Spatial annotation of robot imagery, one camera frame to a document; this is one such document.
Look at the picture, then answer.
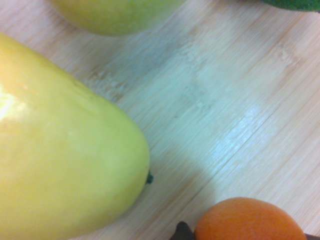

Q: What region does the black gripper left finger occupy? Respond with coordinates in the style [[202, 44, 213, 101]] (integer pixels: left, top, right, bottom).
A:
[[172, 221, 196, 240]]

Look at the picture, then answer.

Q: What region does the dark green lime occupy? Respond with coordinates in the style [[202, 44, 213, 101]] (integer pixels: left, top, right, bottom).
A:
[[259, 0, 320, 13]]

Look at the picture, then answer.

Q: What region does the bamboo wooden tray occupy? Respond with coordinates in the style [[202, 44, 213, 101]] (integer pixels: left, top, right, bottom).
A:
[[0, 0, 320, 240]]

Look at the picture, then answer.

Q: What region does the green apple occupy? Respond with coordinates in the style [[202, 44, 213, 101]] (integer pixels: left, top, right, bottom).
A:
[[49, 0, 187, 37]]

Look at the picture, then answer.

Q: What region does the orange tangerine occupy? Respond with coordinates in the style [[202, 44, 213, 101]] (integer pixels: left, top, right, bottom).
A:
[[193, 196, 308, 240]]

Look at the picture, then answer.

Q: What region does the yellow mango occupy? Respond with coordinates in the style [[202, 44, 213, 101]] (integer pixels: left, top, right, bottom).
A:
[[0, 31, 155, 240]]

